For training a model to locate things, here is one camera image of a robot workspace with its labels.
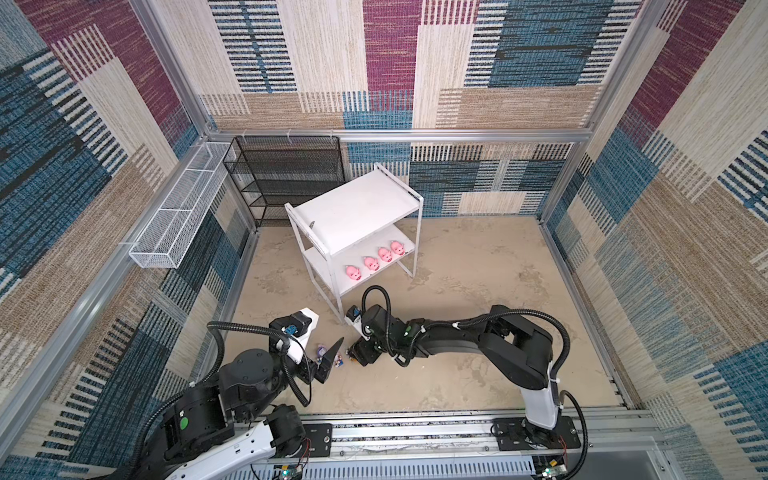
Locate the pink rubber pig toy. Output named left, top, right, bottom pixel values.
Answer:
left=345, top=265, right=362, bottom=282
left=378, top=247, right=393, bottom=263
left=389, top=241, right=406, bottom=258
left=363, top=256, right=380, bottom=272

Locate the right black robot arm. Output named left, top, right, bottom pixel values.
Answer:
left=345, top=285, right=582, bottom=450

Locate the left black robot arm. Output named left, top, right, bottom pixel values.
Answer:
left=110, top=310, right=342, bottom=479

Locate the white two-tier metal shelf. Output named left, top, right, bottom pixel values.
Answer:
left=285, top=163, right=424, bottom=322

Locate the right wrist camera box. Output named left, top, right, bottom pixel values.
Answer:
left=345, top=305, right=368, bottom=339

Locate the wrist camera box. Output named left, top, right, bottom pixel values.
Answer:
left=272, top=308, right=319, bottom=364
left=345, top=305, right=368, bottom=339

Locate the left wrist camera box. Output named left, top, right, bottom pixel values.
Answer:
left=272, top=308, right=319, bottom=364

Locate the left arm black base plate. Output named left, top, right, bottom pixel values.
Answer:
left=258, top=422, right=333, bottom=459

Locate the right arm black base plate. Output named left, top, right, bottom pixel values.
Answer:
left=490, top=416, right=582, bottom=451

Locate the white wire mesh basket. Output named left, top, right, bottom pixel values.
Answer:
left=129, top=142, right=229, bottom=269

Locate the black mesh wire shelf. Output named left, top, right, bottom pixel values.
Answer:
left=223, top=136, right=347, bottom=227

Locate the aluminium front rail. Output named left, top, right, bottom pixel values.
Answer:
left=302, top=407, right=685, bottom=479

